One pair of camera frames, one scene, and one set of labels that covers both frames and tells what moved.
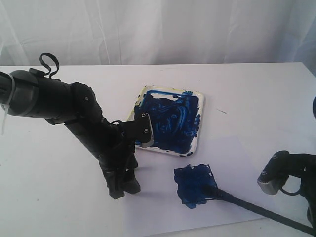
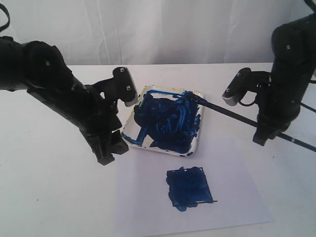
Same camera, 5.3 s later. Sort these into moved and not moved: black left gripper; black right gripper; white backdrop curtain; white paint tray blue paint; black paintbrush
Moved: black right gripper; black left gripper; black paintbrush
Not moved: white paint tray blue paint; white backdrop curtain
